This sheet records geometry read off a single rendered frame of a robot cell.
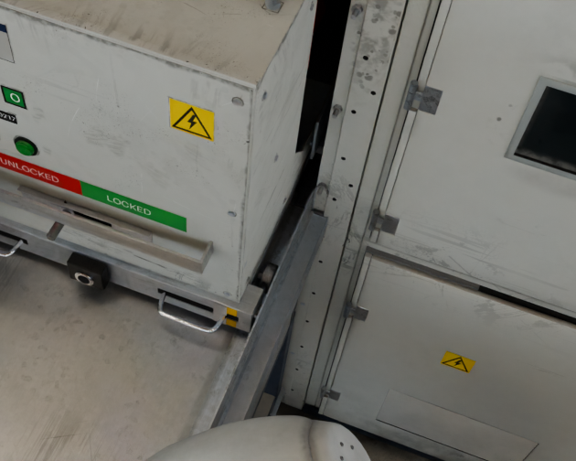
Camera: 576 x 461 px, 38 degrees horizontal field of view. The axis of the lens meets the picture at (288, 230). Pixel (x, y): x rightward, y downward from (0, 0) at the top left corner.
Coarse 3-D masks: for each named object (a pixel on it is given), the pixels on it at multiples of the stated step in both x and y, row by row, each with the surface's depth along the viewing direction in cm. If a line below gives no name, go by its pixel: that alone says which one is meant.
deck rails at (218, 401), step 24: (312, 192) 142; (288, 216) 147; (288, 240) 144; (288, 264) 141; (264, 312) 133; (240, 336) 133; (240, 360) 125; (216, 384) 128; (216, 408) 126; (192, 432) 123
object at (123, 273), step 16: (0, 224) 132; (16, 224) 132; (0, 240) 136; (16, 240) 135; (32, 240) 132; (48, 240) 131; (64, 240) 131; (48, 256) 135; (64, 256) 133; (96, 256) 130; (112, 272) 131; (128, 272) 130; (144, 272) 129; (144, 288) 132; (160, 288) 130; (176, 288) 128; (192, 288) 128; (256, 288) 129; (176, 304) 132; (192, 304) 131; (208, 304) 128; (224, 304) 127; (240, 304) 127; (256, 304) 128; (240, 320) 129
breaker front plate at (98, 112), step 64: (0, 64) 102; (64, 64) 97; (128, 64) 93; (0, 128) 113; (64, 128) 108; (128, 128) 103; (64, 192) 120; (128, 192) 114; (192, 192) 109; (128, 256) 128; (192, 256) 121
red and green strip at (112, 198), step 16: (0, 160) 119; (16, 160) 118; (32, 176) 119; (48, 176) 118; (64, 176) 116; (80, 192) 118; (96, 192) 117; (112, 192) 115; (128, 208) 117; (144, 208) 116; (176, 224) 116
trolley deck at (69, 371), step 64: (0, 256) 138; (0, 320) 131; (64, 320) 132; (128, 320) 133; (192, 320) 134; (0, 384) 125; (64, 384) 126; (128, 384) 127; (192, 384) 128; (256, 384) 128; (0, 448) 120; (64, 448) 121; (128, 448) 121
